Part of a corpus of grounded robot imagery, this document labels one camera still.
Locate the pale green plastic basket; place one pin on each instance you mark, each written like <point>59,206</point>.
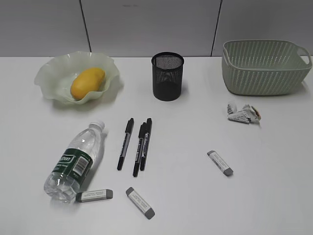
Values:
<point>264,67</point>

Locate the black marker pen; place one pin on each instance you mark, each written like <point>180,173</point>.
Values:
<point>139,149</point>
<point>128,133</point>
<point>146,144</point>

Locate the grey eraser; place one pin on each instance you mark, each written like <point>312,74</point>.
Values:
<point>220,163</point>
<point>95,195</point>
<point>140,203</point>

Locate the clear plastic water bottle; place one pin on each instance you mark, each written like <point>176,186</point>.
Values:
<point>84,152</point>

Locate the waste paper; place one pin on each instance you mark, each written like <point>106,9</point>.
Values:
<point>248,114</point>

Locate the black mesh pen holder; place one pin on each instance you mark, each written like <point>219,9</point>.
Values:
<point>167,73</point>

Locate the yellow mango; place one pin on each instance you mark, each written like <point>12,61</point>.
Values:
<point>88,81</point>

